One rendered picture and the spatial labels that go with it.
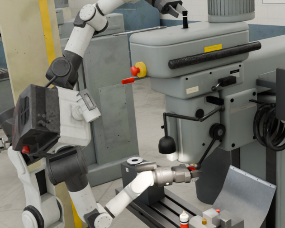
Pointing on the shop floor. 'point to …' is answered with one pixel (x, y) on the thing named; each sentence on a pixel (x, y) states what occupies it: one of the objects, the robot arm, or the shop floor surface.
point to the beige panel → (33, 63)
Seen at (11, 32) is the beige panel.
